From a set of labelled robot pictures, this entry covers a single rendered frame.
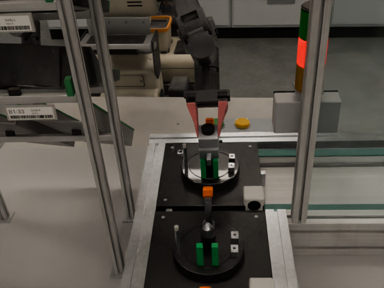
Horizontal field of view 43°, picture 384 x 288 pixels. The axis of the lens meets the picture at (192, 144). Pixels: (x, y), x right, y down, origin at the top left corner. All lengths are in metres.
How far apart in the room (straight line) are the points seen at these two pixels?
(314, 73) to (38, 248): 0.75
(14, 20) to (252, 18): 3.47
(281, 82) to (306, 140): 2.64
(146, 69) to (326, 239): 1.01
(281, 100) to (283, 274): 0.33
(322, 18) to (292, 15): 3.35
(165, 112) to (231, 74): 2.10
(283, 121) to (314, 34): 0.19
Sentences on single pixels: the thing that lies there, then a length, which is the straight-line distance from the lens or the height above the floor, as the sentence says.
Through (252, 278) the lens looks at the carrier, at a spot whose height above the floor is 0.99.
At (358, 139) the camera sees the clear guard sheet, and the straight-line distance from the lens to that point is 0.97.
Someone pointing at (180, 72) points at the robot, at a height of 0.75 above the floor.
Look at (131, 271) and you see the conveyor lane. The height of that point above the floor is 0.96.
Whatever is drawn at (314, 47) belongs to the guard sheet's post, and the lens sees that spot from 0.84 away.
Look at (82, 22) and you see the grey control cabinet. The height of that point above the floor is 0.17.
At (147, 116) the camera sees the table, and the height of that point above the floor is 0.86.
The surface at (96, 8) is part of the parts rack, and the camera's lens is 0.94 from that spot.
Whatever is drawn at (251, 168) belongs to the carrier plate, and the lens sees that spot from 1.18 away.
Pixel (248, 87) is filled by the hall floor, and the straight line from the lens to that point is 3.51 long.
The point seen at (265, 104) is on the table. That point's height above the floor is 0.86.
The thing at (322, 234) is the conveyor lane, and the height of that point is 0.93.
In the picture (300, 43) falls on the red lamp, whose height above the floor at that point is 1.35.
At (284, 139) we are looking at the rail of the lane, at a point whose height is 0.96.
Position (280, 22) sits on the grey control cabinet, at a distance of 4.19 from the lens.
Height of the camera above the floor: 1.71
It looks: 36 degrees down
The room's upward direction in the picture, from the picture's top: 4 degrees counter-clockwise
